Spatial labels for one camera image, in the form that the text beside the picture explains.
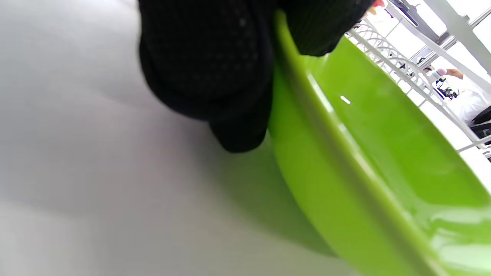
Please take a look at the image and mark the person's left hand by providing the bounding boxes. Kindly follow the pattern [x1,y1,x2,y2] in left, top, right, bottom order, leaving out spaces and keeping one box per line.
[137,0,376,153]

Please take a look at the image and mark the green bowl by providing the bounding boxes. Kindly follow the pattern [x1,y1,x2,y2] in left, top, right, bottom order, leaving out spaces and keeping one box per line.
[267,10,491,276]

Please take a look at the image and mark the white wire dish rack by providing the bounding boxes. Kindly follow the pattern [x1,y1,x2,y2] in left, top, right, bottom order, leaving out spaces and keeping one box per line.
[345,17,491,154]

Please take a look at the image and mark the aluminium frame post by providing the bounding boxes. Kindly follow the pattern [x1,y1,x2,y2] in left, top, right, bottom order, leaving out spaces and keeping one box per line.
[387,0,491,74]

